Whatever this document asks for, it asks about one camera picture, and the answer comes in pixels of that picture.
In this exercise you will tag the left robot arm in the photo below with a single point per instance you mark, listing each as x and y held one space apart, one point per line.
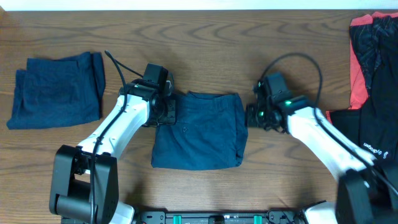
85 185

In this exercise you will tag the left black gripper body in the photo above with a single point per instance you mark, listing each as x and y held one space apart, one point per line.
166 114

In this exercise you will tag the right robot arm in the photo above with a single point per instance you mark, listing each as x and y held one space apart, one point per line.
367 186

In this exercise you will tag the folded dark blue shorts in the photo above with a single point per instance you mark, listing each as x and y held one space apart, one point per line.
58 93

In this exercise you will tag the blue denim shorts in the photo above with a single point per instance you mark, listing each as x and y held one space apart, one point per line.
209 133

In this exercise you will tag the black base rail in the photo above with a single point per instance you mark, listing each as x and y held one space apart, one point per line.
161 217

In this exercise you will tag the red and black garment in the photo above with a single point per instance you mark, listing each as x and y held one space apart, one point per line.
371 119

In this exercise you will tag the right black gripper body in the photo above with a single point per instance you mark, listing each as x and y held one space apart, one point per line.
259 116

